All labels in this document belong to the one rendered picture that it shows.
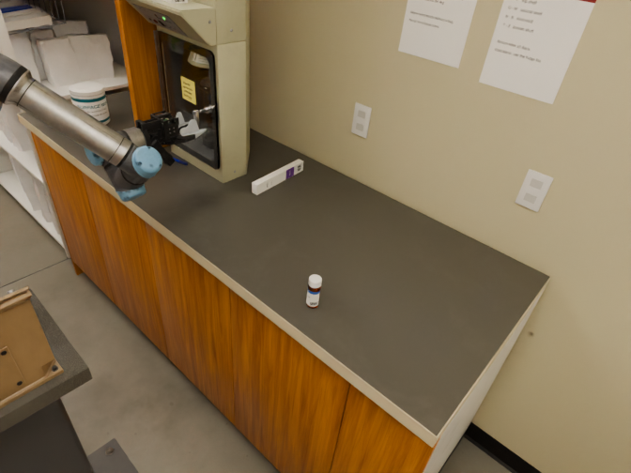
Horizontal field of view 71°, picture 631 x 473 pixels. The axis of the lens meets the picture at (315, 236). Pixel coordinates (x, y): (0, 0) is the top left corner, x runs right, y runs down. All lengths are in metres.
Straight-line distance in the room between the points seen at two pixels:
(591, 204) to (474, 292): 0.39
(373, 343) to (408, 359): 0.09
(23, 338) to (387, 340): 0.76
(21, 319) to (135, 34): 1.07
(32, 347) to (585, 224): 1.37
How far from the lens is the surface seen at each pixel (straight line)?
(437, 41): 1.46
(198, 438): 2.02
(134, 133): 1.39
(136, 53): 1.74
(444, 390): 1.06
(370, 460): 1.29
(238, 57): 1.50
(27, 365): 1.05
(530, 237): 1.50
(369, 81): 1.60
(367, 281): 1.25
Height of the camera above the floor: 1.76
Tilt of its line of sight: 37 degrees down
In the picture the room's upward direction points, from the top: 6 degrees clockwise
